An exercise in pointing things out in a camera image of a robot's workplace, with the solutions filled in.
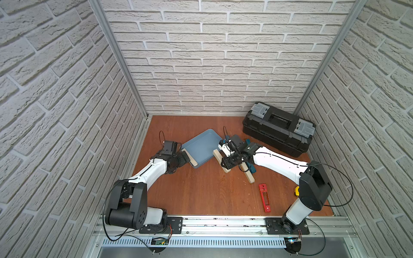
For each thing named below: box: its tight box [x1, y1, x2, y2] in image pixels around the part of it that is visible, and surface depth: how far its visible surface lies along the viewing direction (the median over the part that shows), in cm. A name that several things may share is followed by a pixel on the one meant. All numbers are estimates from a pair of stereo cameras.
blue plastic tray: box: [180, 128, 224, 169], surface depth 105 cm
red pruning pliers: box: [258, 183, 271, 213], surface depth 85 cm
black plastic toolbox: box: [242, 101, 317, 158], surface depth 94 cm
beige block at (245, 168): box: [239, 161, 256, 184], surface depth 89 cm
